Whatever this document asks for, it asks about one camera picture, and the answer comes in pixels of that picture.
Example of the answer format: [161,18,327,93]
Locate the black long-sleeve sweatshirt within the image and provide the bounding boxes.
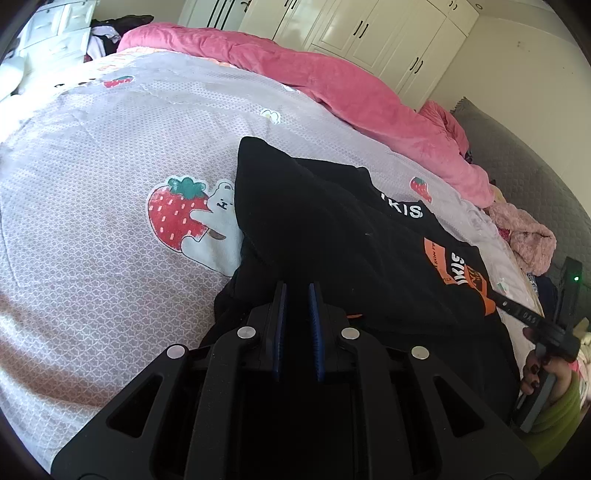
[211,137,520,418]

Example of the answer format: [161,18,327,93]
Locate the dark clothes pile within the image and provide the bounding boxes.
[84,15,154,62]

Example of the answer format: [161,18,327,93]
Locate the right hand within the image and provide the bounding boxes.
[521,350,572,407]

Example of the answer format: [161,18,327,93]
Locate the pink fluffy garment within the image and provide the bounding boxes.
[486,203,557,276]

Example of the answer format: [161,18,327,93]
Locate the green sleeve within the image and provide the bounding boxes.
[522,370,586,468]

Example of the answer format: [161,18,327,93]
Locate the grey quilted headboard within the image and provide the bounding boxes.
[452,97,591,318]

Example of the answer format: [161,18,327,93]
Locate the lilac strawberry print bedsheet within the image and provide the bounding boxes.
[1,47,539,469]

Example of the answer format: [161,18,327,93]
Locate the pink duvet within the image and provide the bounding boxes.
[117,23,495,208]

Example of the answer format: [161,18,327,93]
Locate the white wardrobe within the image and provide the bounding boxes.
[239,0,479,111]

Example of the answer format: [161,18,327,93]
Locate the white door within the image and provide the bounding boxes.
[178,0,250,31]

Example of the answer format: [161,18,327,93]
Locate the white drawer cabinet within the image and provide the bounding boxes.
[16,0,98,75]

